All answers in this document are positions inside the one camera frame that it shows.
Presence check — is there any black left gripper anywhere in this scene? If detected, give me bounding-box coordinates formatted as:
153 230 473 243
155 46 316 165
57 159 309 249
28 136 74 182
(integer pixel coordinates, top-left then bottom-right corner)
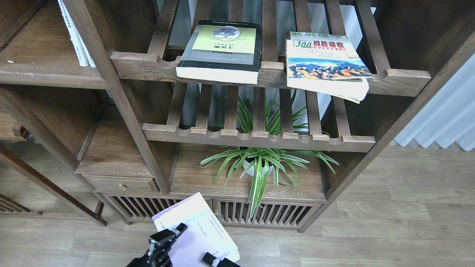
127 223 188 267

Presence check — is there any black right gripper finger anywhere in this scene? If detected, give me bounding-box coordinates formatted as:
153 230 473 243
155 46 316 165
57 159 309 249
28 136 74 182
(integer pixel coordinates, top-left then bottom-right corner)
201 252 240 267

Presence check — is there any pale purple book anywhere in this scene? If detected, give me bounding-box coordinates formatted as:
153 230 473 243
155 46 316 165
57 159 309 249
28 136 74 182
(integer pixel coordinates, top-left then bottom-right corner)
152 192 240 267

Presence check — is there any white plant pot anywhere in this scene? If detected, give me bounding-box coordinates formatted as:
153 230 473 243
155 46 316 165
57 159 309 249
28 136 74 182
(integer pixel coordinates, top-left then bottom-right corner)
243 157 274 176

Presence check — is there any dark wooden bookshelf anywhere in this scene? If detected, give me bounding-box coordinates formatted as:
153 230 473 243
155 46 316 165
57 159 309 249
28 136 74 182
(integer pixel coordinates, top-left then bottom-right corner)
1 0 474 232

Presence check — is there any black and yellow book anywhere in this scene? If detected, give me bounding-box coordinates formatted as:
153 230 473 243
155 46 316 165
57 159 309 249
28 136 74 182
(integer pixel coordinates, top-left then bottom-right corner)
176 20 262 84

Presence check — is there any white book right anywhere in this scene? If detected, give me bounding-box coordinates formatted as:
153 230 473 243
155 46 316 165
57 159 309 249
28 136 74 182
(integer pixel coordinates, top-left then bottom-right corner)
79 35 96 68

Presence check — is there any white book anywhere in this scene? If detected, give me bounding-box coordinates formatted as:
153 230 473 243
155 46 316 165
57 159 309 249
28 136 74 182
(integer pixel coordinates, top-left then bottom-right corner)
79 35 96 68
58 0 89 67

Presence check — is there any white book left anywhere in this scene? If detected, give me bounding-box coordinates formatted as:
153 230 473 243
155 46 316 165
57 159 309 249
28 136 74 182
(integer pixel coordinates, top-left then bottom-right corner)
58 0 89 67

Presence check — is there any colourful 300 paperback book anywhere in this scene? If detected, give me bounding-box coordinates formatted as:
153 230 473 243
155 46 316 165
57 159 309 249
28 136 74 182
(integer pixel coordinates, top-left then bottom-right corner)
286 32 373 103

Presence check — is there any white curtain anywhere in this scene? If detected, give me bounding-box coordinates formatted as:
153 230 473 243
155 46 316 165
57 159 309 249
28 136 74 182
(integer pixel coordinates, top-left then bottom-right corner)
394 55 475 151

